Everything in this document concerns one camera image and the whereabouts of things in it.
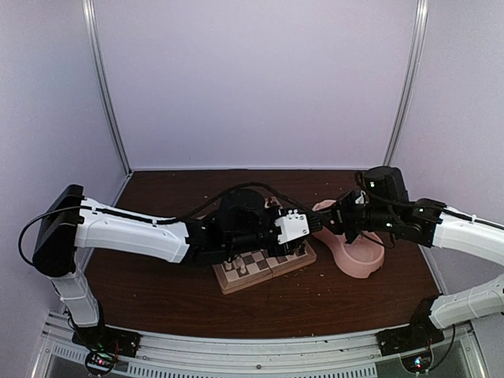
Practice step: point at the aluminium frame post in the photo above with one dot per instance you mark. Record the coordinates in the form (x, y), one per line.
(420, 26)
(103, 85)

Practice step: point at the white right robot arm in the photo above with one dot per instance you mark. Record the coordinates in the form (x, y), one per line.
(466, 250)

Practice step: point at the left circuit board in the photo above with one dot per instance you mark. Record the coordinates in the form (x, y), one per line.
(99, 363)

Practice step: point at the left aluminium frame post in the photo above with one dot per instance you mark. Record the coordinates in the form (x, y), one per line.
(103, 85)

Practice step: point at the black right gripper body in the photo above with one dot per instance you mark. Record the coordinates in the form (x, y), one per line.
(351, 220)

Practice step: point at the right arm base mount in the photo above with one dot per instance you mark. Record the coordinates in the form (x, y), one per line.
(407, 338)

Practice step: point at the wooden chess board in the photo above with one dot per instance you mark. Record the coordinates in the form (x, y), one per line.
(260, 268)

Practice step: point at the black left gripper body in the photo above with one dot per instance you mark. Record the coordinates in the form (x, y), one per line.
(242, 243)

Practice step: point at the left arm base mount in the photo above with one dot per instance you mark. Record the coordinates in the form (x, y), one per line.
(109, 340)

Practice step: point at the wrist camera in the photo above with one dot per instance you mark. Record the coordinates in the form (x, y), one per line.
(294, 225)
(357, 197)

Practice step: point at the pink double pet bowl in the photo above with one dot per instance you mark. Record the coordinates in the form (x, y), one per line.
(359, 259)

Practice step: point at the right aluminium frame post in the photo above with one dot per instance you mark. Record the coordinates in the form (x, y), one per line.
(420, 26)

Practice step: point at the dark chess pieces row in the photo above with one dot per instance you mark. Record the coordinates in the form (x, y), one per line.
(271, 202)

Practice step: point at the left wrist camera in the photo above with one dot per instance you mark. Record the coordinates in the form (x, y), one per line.
(294, 225)

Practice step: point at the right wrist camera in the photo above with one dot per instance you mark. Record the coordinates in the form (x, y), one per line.
(357, 197)

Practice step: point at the aluminium front rail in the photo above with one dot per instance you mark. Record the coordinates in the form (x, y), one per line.
(347, 355)

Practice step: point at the right circuit board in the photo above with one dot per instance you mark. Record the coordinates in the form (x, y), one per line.
(417, 363)

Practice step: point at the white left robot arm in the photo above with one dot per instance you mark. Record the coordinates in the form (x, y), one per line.
(74, 221)

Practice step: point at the circuit board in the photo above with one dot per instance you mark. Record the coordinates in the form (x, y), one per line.
(99, 363)
(417, 363)

